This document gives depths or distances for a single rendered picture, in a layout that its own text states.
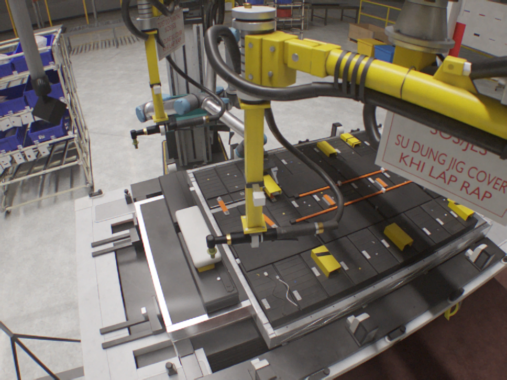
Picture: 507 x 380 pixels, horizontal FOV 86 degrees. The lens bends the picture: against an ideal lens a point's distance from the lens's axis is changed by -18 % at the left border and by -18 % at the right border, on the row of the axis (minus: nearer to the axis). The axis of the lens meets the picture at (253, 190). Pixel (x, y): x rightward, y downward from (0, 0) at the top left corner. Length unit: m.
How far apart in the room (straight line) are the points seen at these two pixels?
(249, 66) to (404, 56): 0.36
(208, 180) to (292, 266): 0.81
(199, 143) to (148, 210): 1.58
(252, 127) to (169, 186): 1.06
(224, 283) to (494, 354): 2.26
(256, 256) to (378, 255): 0.61
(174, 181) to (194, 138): 1.46
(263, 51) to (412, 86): 0.35
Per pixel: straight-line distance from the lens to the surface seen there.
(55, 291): 3.14
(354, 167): 2.26
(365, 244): 1.74
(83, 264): 2.01
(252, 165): 0.99
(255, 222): 1.15
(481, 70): 0.61
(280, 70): 0.79
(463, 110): 0.63
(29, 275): 3.42
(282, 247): 1.64
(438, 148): 0.73
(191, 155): 3.45
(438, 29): 0.77
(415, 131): 0.73
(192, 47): 3.01
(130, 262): 2.00
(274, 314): 1.42
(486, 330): 3.08
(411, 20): 0.76
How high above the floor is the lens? 2.24
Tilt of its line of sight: 39 degrees down
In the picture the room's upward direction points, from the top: straight up
